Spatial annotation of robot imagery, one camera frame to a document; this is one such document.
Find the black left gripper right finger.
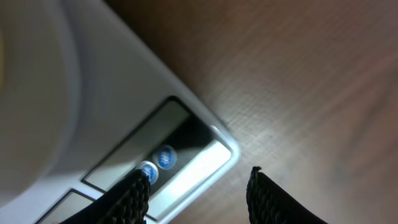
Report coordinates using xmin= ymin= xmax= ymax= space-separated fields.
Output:
xmin=246 ymin=166 xmax=326 ymax=224

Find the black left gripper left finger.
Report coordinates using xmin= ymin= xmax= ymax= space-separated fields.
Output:
xmin=62 ymin=169 xmax=150 ymax=224

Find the white digital kitchen scale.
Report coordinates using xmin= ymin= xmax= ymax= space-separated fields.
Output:
xmin=1 ymin=1 xmax=239 ymax=223

